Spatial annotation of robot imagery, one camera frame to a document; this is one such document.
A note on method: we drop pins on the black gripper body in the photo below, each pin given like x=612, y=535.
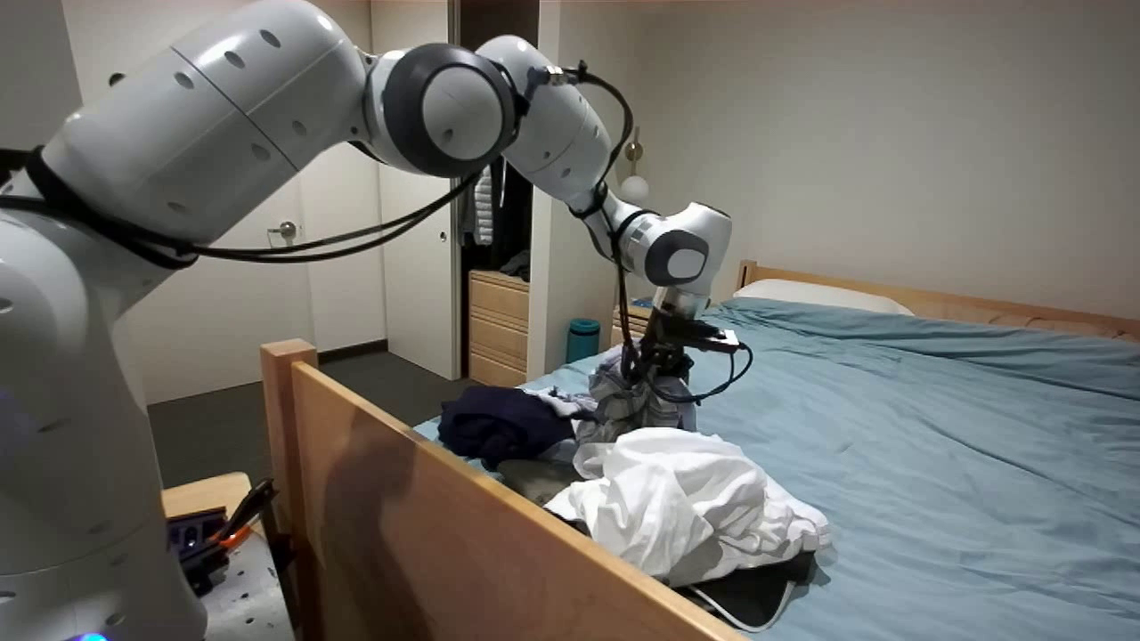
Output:
x=666, y=345

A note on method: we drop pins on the checkered blue white shirt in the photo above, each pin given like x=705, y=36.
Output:
x=614, y=404

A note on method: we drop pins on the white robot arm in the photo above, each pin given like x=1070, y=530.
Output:
x=163, y=164

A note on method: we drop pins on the white crumpled shirt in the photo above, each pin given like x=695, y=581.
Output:
x=685, y=506

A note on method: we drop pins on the teal waste bin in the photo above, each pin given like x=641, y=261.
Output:
x=582, y=341

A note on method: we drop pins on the white pillow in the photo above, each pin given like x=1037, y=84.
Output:
x=784, y=289

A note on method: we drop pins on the wooden dresser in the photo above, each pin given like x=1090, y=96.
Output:
x=495, y=331

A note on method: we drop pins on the navy blue garment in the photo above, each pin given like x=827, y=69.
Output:
x=495, y=424

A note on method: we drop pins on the blue bed cover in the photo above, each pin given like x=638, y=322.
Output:
x=980, y=484

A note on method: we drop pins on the small wooden side table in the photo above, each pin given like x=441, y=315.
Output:
x=208, y=494

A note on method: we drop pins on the black tools on table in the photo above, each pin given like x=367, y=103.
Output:
x=203, y=539

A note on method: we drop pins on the wall lamp with globe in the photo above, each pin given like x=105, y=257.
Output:
x=631, y=189

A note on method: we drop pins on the wooden bed frame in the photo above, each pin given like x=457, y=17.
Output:
x=407, y=542

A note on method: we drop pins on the silver door handle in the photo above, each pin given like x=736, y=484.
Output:
x=283, y=236

